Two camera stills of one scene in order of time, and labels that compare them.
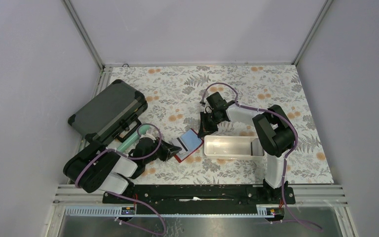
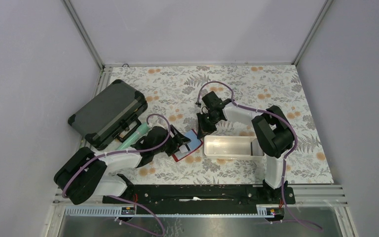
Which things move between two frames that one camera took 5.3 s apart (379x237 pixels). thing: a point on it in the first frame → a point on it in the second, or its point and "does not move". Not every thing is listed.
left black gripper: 165,147 → 175,143
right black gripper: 205,129 does not move
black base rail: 200,195 does not move
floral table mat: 173,95 does not move
